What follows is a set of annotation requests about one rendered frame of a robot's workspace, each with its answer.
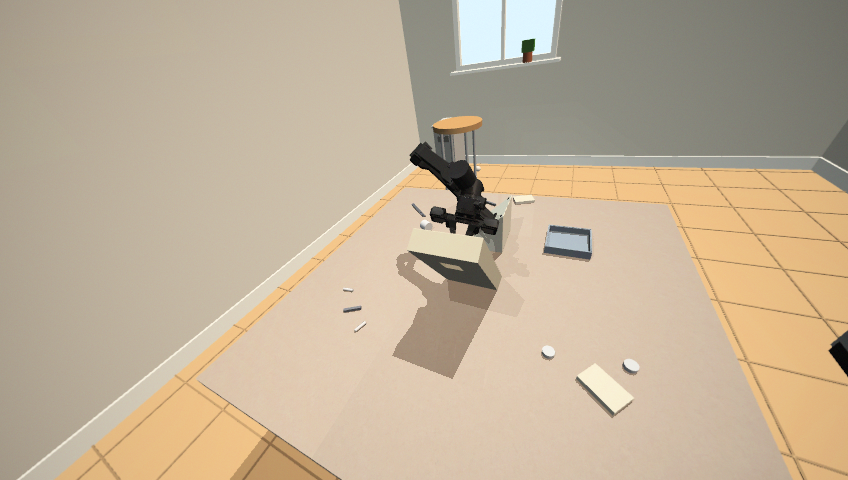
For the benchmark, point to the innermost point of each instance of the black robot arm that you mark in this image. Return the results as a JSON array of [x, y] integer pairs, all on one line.
[[457, 176]]

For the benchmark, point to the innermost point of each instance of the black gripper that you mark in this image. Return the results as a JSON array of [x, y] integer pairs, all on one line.
[[439, 215]]

